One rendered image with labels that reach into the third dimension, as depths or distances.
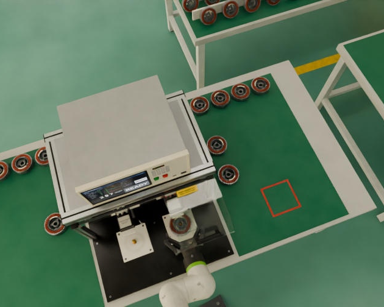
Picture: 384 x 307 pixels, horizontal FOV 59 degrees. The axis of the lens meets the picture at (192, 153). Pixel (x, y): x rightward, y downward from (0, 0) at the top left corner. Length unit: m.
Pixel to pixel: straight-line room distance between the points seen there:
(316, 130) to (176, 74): 1.49
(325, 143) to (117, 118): 1.18
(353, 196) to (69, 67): 2.55
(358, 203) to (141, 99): 1.23
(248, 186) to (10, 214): 1.26
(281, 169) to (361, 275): 1.11
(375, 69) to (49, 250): 2.13
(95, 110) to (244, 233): 0.94
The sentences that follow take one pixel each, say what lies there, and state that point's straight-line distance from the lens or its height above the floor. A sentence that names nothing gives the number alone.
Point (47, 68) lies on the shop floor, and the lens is 3.45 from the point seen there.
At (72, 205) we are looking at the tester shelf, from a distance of 1.53.
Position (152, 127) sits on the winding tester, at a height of 1.32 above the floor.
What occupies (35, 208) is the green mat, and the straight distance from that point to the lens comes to 2.01.
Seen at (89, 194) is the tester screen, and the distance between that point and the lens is 1.36.
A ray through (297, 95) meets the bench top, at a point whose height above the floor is 0.75.
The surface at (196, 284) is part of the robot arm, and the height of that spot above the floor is 1.02.
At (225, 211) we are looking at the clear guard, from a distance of 1.48.
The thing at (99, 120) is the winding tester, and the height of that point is 1.32.
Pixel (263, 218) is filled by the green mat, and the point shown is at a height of 0.75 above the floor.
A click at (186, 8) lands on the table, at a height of 0.80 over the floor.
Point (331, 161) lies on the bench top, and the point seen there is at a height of 0.75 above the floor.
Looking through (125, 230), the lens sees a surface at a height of 0.88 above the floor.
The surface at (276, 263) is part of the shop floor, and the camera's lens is 2.57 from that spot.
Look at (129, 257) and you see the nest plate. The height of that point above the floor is 0.78.
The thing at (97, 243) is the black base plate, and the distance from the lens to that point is 1.82.
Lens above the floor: 2.50
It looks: 67 degrees down
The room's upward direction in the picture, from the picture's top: 4 degrees counter-clockwise
